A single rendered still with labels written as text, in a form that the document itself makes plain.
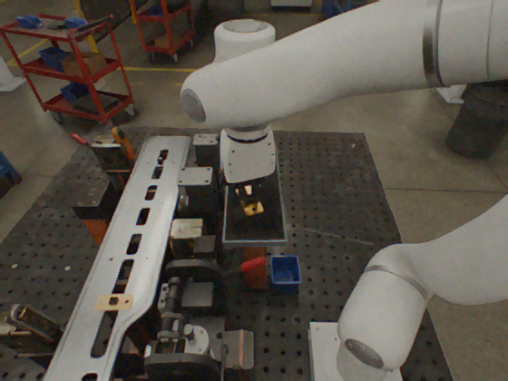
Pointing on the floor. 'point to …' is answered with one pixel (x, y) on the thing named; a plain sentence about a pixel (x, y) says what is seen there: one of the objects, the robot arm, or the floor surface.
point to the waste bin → (481, 119)
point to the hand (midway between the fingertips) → (249, 192)
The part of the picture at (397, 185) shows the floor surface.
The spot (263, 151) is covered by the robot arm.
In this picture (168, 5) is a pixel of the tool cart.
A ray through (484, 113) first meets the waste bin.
